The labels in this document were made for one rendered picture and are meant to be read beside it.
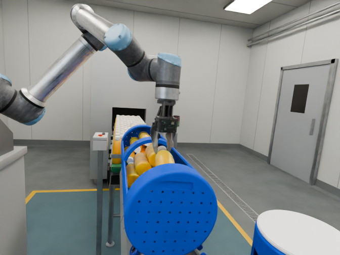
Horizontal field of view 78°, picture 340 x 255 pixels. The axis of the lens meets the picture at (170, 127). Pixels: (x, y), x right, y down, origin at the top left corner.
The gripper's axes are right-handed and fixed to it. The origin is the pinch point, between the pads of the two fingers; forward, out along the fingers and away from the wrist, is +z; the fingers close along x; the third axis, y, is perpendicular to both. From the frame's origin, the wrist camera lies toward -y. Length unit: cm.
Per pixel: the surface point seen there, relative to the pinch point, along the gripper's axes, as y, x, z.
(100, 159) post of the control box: -87, -29, 30
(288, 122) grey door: -286, 328, 10
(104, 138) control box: -79, -26, 12
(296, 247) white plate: 36, 34, 19
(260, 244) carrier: 29.2, 27.6, 22.2
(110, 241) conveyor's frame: -106, -20, 115
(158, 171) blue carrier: 23.5, -5.8, 0.1
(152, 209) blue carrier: 25.8, -7.0, 10.4
